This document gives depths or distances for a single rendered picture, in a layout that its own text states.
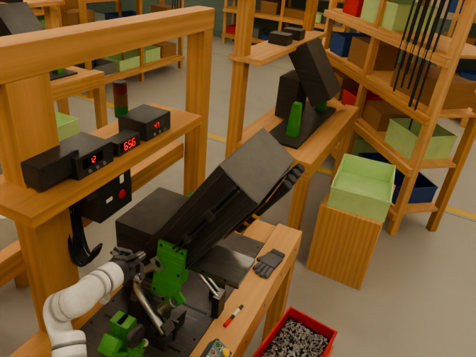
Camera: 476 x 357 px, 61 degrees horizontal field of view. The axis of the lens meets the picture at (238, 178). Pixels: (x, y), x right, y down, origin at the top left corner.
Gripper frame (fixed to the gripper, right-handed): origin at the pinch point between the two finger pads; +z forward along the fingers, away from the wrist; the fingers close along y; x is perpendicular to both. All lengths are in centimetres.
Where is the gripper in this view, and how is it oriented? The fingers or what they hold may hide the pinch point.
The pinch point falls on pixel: (139, 256)
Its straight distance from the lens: 126.6
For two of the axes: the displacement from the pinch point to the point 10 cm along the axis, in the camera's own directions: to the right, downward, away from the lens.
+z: 3.0, -1.7, 9.4
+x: -6.7, 6.6, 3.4
